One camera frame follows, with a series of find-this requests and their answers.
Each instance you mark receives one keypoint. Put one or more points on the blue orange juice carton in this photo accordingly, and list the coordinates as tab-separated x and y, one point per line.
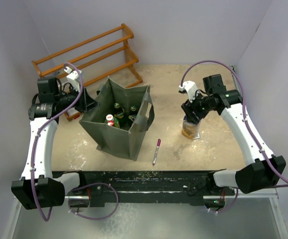
190	130

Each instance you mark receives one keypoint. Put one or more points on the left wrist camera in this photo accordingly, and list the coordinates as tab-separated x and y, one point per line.
74	76

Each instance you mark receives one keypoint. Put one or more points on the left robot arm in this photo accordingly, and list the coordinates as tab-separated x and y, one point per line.
37	188

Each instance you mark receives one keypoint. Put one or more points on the green Perrier glass bottle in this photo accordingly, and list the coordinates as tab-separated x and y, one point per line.
119	114

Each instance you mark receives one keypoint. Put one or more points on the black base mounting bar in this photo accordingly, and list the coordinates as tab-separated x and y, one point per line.
170	187

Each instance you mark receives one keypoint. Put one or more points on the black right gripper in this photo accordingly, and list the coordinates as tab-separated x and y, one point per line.
189	107

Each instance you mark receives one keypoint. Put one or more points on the dark cola glass bottle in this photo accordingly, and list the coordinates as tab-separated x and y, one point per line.
111	123

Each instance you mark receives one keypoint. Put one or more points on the orange juice plastic bottle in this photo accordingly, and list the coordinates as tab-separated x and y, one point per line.
111	117

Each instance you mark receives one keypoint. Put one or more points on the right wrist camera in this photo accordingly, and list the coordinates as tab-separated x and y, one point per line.
189	88

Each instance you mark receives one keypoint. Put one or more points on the green canvas tote bag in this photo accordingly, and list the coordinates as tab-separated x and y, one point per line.
125	141

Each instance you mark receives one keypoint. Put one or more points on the pink white marker pen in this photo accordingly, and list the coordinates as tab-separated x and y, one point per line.
156	152

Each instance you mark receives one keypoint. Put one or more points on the orange wooden shoe rack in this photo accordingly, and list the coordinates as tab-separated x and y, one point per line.
107	50

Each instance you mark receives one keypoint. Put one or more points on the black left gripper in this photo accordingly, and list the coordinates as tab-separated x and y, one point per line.
86	103

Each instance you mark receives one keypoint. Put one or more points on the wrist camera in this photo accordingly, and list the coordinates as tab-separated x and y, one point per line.
189	88
74	76

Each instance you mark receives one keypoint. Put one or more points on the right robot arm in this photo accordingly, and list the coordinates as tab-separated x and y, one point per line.
262	165

